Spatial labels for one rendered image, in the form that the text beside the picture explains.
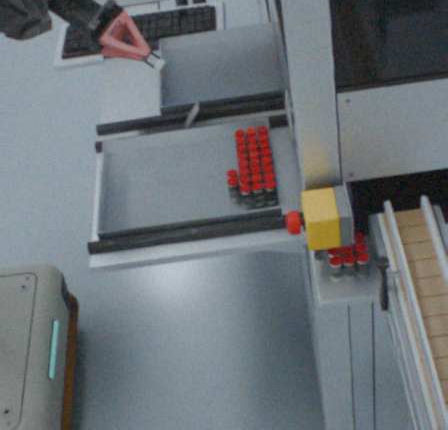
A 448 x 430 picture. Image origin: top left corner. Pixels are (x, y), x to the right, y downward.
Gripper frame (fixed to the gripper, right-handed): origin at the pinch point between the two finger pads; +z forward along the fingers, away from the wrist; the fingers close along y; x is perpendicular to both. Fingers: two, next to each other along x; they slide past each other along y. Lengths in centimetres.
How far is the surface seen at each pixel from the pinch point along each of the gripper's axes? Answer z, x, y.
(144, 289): 16, -17, -132
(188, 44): -4, 27, -52
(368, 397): 75, -18, -54
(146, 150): 5.0, -4.4, -35.5
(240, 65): 10, 26, -44
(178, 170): 13.3, -5.6, -30.1
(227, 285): 37, -2, -125
